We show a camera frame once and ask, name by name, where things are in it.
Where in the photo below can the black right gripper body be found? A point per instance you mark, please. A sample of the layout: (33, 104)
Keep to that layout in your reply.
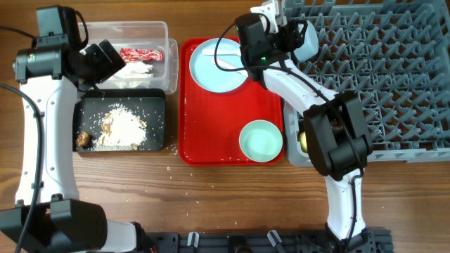
(293, 36)

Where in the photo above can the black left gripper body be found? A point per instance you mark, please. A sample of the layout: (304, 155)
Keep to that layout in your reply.
(98, 67)

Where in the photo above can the light blue bowl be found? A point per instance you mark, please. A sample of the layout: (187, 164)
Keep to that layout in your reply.
(310, 46)

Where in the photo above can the red snack wrapper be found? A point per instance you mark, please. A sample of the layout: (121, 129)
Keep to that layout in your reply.
(133, 54)

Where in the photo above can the rice and food leftovers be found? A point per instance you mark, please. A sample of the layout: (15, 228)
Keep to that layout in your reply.
(116, 129)

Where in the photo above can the yellow plastic cup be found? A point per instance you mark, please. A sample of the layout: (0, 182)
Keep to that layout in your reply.
(303, 142)

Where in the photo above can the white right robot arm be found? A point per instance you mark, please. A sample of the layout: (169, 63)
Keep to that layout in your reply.
(338, 140)

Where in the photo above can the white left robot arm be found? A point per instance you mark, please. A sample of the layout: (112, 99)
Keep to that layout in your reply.
(48, 215)

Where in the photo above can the grey dishwasher rack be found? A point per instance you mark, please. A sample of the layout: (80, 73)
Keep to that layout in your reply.
(394, 55)

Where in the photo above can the clear plastic bin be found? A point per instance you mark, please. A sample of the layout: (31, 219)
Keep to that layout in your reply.
(139, 35)

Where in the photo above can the black plastic tray bin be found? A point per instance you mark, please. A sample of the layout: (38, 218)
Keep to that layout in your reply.
(148, 104)

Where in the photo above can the white plastic fork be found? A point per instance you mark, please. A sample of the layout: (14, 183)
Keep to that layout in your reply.
(227, 66)

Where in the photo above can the white plastic spoon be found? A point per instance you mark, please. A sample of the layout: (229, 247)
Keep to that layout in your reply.
(212, 51)

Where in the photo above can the light blue plate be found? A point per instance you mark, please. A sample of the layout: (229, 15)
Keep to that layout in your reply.
(208, 76)

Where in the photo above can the mint green bowl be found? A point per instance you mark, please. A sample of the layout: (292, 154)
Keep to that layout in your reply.
(260, 141)

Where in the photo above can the red serving tray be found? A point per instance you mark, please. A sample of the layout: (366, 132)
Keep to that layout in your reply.
(210, 123)

